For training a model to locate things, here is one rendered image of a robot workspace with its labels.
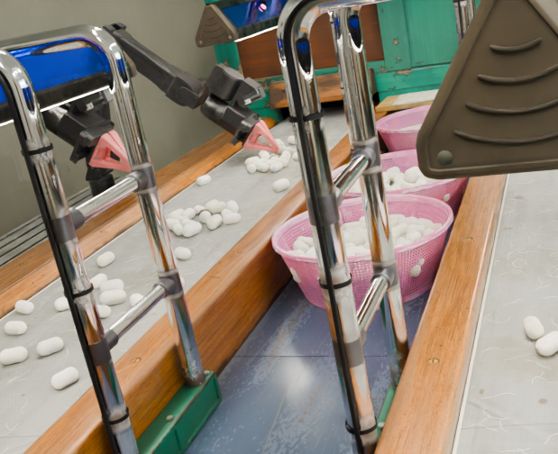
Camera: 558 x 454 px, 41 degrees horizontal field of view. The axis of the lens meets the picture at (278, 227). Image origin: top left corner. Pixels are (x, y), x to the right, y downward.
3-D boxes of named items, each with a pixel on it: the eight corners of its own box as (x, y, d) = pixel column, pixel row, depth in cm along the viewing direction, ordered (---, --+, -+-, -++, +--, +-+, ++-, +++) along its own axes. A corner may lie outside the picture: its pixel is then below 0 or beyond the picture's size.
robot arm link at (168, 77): (209, 85, 181) (105, 11, 180) (198, 91, 172) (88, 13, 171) (185, 125, 185) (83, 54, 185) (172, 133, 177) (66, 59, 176)
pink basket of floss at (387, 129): (420, 178, 160) (415, 135, 157) (360, 161, 184) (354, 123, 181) (520, 147, 168) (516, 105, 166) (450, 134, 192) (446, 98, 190)
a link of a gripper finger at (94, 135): (146, 150, 138) (105, 122, 139) (127, 161, 132) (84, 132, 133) (132, 179, 142) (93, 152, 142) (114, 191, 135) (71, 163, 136)
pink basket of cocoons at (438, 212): (258, 324, 106) (244, 262, 103) (312, 252, 130) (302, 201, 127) (447, 321, 96) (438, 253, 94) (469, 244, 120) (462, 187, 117)
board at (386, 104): (376, 113, 192) (375, 107, 192) (387, 100, 205) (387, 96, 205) (509, 95, 180) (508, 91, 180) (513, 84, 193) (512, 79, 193)
